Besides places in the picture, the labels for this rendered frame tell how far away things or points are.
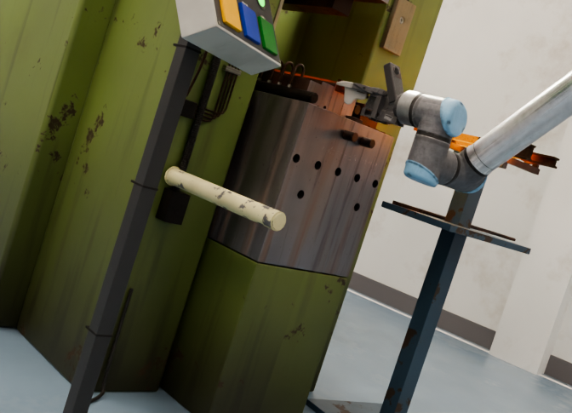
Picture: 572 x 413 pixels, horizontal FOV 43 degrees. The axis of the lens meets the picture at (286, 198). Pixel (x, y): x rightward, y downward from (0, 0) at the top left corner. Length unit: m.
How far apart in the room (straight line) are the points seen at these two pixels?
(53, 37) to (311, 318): 1.15
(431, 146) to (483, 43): 3.37
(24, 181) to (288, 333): 0.90
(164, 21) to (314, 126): 0.49
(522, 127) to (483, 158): 0.13
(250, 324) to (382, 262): 3.19
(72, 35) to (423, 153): 1.08
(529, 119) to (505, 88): 3.19
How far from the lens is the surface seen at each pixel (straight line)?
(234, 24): 1.51
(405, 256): 5.07
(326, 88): 2.06
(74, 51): 2.27
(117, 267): 1.67
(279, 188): 1.94
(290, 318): 2.12
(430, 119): 1.83
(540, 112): 1.81
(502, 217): 4.84
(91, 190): 2.14
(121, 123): 2.08
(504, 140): 1.85
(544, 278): 4.55
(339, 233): 2.14
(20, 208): 2.29
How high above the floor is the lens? 0.77
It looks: 3 degrees down
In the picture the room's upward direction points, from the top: 18 degrees clockwise
